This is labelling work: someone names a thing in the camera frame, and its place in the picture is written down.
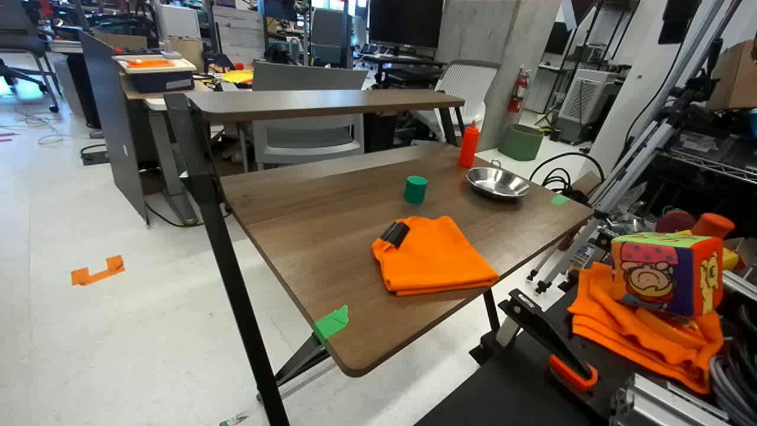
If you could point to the large green tape piece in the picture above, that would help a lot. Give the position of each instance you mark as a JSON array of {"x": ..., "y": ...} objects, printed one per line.
[{"x": 333, "y": 322}]

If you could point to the green plastic cup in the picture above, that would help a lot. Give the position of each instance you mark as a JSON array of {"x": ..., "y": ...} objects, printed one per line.
[{"x": 414, "y": 190}]

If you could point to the black computer monitor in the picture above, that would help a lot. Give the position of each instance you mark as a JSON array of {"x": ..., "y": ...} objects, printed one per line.
[{"x": 406, "y": 22}]

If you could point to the small green tape strip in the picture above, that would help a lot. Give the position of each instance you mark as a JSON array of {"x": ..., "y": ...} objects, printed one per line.
[{"x": 558, "y": 199}]

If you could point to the green bin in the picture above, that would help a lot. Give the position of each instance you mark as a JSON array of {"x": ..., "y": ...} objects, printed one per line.
[{"x": 521, "y": 143}]

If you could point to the colourful plush cube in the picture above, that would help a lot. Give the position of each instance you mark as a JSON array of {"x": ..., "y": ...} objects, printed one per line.
[{"x": 666, "y": 274}]

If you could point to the orange floor tape mark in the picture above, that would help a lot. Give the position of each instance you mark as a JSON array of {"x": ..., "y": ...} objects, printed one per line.
[{"x": 97, "y": 274}]

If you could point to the black office chair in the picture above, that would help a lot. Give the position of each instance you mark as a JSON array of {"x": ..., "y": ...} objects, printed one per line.
[{"x": 26, "y": 43}]

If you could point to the grey desk side panel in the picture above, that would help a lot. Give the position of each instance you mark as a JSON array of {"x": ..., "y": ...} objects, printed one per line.
[{"x": 114, "y": 127}]

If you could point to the red ketchup bottle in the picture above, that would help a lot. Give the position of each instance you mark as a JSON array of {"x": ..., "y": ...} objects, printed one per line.
[{"x": 469, "y": 147}]

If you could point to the black box with orange lid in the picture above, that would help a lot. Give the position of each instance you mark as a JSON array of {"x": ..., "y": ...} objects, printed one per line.
[{"x": 155, "y": 74}]

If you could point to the black metal table frame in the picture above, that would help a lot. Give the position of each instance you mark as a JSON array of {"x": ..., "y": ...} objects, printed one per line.
[{"x": 228, "y": 262}]

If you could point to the grey office chair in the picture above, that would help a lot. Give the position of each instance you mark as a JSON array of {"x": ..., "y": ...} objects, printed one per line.
[{"x": 308, "y": 127}]

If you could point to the small black block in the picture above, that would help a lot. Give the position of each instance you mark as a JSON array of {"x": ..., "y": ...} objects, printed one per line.
[{"x": 394, "y": 233}]

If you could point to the raised wooden shelf board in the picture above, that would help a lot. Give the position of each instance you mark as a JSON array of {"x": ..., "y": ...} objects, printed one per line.
[{"x": 316, "y": 104}]

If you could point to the brown cardboard box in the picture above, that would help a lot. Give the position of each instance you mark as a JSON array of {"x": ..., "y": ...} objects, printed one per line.
[{"x": 737, "y": 74}]

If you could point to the red fire extinguisher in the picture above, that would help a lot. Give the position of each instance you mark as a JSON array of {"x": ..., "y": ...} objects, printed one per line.
[{"x": 519, "y": 94}]

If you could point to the round silver metal pan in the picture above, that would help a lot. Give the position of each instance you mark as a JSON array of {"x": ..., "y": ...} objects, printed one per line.
[{"x": 498, "y": 184}]

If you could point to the crumpled orange cloth pile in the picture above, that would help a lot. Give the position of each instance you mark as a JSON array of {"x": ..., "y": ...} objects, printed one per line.
[{"x": 631, "y": 333}]

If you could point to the folded orange cloth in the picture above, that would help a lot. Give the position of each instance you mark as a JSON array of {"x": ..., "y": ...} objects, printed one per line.
[{"x": 437, "y": 259}]

